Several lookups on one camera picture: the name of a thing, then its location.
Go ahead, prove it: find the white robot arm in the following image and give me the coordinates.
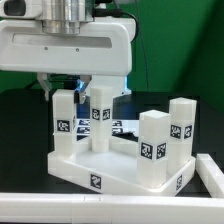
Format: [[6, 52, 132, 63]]
[[0, 0, 138, 102]]

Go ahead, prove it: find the white desk top tray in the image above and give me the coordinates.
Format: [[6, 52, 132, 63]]
[[48, 137, 195, 196]]

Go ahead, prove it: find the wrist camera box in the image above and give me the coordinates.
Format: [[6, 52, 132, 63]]
[[0, 0, 42, 19]]

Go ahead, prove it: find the white fence bar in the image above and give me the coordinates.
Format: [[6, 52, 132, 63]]
[[196, 154, 224, 199], [0, 193, 224, 224]]

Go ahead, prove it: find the black cable on table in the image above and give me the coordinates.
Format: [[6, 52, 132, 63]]
[[23, 79, 43, 90]]

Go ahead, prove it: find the white sheet with markers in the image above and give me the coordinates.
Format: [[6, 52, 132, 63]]
[[77, 118, 139, 139]]

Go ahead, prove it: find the white right fence bar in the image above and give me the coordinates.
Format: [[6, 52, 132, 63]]
[[196, 154, 224, 199]]

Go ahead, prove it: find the white front fence bar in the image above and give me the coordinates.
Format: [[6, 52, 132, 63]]
[[0, 193, 224, 224]]

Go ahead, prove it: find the black camera cable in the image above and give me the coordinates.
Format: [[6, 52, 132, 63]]
[[91, 7, 139, 38]]

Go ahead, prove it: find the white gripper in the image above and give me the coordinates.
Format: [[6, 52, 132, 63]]
[[0, 17, 135, 104]]

